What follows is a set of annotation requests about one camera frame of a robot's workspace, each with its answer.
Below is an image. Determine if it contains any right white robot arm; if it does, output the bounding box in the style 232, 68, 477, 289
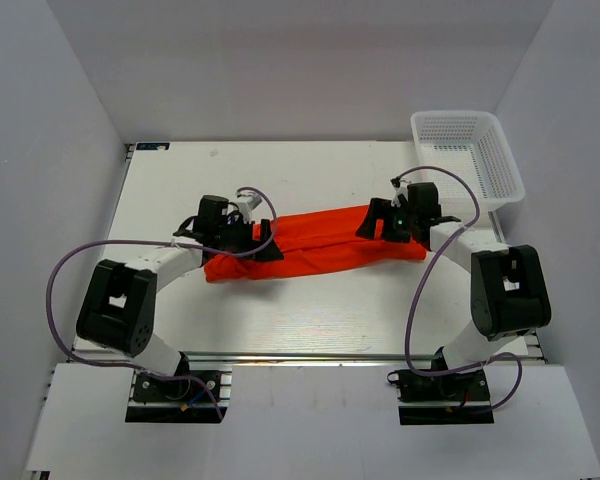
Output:
356, 182, 552, 399

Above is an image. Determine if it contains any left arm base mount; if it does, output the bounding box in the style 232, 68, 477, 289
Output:
125, 370, 230, 425

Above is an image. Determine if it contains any white plastic mesh basket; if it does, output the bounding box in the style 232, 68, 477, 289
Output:
411, 110, 525, 212

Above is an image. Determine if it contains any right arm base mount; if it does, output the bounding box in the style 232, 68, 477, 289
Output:
387, 369, 494, 426

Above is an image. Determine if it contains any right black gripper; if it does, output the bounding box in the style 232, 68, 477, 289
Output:
357, 197, 419, 243

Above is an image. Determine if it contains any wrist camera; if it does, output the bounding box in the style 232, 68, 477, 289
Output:
235, 192, 262, 224
390, 177, 411, 208

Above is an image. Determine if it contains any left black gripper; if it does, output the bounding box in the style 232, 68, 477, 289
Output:
215, 215, 283, 263

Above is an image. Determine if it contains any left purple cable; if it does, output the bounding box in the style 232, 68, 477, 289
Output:
46, 186, 279, 422

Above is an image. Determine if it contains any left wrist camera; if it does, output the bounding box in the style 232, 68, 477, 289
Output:
235, 192, 262, 224

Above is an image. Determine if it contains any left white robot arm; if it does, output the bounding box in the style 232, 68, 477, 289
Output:
76, 187, 283, 399

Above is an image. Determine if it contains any orange t shirt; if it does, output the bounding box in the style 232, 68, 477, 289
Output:
204, 205, 426, 283

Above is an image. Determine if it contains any blue label sticker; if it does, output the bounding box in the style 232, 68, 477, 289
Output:
135, 142, 170, 151

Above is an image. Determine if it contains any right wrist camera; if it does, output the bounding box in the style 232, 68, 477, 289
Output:
390, 177, 411, 208

